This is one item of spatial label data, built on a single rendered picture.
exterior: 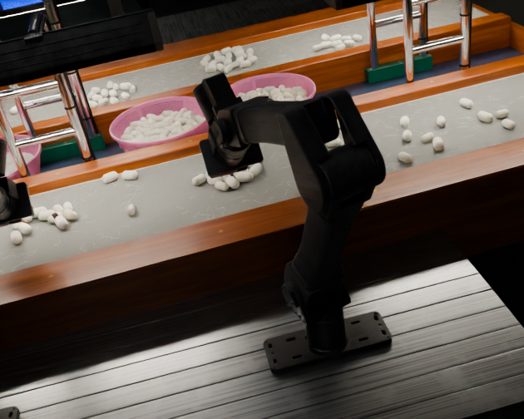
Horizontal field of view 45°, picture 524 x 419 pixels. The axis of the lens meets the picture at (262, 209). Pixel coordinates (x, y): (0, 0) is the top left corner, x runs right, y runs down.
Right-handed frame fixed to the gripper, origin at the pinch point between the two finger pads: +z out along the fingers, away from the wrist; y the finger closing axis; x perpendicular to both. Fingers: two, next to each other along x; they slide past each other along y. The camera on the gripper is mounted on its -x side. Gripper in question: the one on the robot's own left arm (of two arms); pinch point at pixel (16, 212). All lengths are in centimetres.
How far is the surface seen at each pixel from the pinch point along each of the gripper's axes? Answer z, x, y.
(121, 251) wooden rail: -8.2, 13.7, -18.8
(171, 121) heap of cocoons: 38, -21, -34
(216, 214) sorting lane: -0.4, 10.4, -37.8
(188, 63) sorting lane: 69, -48, -45
